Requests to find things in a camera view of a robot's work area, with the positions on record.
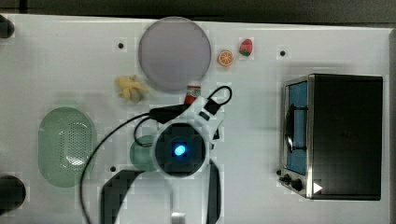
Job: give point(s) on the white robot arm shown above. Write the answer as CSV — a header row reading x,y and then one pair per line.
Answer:
x,y
182,144

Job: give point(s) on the black curved stand frame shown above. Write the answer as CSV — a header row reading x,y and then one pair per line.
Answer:
x,y
115,190

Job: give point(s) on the plush strawberry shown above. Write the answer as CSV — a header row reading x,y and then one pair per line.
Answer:
x,y
246,47

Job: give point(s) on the green plastic cup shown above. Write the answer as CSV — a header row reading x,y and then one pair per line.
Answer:
x,y
140,154

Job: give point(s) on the green perforated strainer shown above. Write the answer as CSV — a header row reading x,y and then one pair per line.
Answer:
x,y
66,139

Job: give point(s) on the plush orange slice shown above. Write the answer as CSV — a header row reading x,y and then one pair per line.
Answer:
x,y
225,58

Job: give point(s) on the grey round plate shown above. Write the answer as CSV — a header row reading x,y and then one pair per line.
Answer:
x,y
173,52

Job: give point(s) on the black toaster oven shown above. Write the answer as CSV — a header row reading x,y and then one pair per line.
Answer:
x,y
332,137

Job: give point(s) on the black cylinder post near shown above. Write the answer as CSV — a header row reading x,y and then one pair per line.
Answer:
x,y
12,193

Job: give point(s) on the yellow plush banana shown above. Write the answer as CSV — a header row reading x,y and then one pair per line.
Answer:
x,y
131,89

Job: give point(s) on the red plush ketchup bottle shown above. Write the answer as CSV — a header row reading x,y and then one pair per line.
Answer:
x,y
192,93

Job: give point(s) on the black cylinder table post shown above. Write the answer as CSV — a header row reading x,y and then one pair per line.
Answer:
x,y
7,28

